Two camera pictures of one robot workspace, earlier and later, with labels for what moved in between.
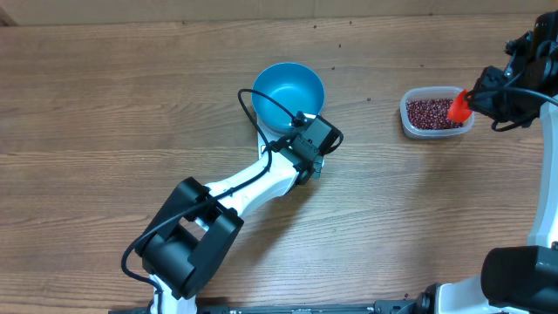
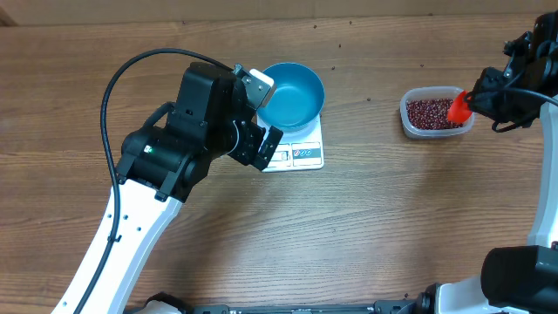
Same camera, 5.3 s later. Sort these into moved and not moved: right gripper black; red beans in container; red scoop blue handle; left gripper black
Moved: left gripper black
Not moved: red scoop blue handle; right gripper black; red beans in container
